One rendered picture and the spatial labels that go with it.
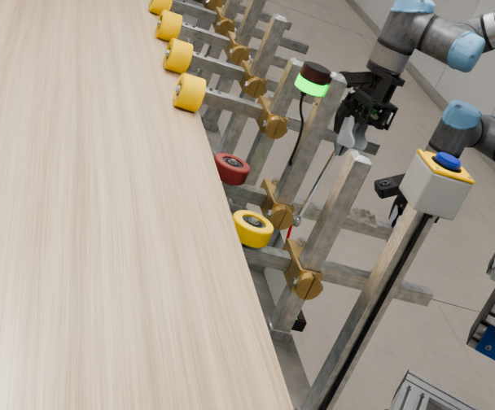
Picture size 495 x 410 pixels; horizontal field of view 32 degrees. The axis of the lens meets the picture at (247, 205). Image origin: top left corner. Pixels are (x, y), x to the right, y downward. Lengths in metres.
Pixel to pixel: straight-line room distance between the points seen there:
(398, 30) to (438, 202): 0.54
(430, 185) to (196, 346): 0.40
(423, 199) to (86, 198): 0.56
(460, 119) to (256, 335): 0.80
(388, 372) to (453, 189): 1.99
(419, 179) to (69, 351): 0.55
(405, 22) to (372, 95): 0.16
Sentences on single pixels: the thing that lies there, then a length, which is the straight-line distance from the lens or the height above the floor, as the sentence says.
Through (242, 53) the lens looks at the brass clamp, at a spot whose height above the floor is 0.96.
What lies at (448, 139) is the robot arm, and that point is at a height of 1.11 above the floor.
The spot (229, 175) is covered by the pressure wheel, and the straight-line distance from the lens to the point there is 1.79.
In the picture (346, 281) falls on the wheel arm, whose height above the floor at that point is 0.84.
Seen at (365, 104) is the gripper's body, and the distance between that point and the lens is 1.76.
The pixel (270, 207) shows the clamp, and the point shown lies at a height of 0.86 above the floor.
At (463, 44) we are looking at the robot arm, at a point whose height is 1.32.
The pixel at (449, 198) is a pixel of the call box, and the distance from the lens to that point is 1.29.
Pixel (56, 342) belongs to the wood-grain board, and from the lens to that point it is 1.13.
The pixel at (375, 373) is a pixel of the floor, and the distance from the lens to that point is 3.18.
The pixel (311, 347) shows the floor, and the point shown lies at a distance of 3.12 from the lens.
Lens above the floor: 1.57
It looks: 24 degrees down
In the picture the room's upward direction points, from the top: 24 degrees clockwise
